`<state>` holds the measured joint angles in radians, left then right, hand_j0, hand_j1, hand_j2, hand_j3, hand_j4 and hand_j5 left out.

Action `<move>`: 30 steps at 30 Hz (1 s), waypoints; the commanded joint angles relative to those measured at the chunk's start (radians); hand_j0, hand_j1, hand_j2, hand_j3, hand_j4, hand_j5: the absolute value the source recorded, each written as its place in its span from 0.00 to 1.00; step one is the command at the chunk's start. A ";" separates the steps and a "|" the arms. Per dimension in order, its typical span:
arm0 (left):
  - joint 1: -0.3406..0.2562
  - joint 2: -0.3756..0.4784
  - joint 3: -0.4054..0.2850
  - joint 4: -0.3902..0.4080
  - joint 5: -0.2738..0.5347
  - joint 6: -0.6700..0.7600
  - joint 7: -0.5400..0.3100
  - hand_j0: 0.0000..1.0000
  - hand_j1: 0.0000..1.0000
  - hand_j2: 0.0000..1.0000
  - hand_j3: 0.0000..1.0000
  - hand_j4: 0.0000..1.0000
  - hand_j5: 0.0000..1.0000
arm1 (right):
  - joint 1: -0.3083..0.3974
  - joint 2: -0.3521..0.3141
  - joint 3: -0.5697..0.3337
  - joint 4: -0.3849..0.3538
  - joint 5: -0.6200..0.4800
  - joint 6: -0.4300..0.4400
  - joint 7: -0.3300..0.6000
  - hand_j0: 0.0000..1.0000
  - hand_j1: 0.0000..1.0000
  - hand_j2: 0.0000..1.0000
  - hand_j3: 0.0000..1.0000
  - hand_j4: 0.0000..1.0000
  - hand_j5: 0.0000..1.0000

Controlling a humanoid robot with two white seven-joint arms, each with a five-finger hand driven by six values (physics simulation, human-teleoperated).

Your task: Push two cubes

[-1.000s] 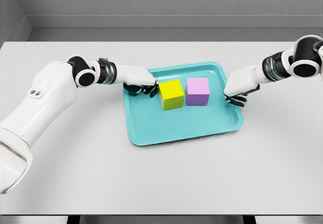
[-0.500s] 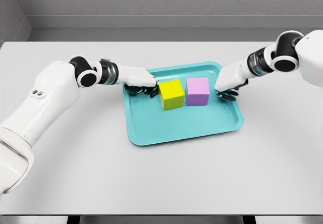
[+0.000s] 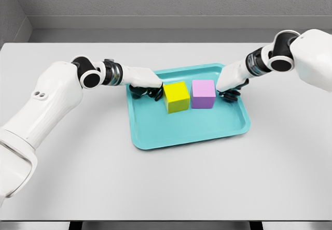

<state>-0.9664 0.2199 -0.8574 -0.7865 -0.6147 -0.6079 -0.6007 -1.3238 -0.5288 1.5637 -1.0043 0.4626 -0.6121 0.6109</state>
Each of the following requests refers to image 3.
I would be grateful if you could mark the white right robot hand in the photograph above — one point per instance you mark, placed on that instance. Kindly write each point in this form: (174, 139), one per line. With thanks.
(230, 78)

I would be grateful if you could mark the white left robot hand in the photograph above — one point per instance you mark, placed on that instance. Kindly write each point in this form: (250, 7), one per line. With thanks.
(144, 78)

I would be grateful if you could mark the pink cube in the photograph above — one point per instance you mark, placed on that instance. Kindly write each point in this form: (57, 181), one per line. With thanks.
(203, 94)

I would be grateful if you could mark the yellow cube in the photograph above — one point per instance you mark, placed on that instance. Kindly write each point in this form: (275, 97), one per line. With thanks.
(176, 97)

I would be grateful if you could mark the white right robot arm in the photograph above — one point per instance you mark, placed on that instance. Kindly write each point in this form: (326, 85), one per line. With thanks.
(306, 56)

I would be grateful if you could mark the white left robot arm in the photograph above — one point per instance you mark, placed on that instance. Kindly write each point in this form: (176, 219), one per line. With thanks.
(52, 95)

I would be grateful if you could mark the teal tray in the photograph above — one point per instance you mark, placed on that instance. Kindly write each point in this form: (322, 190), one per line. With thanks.
(192, 126)

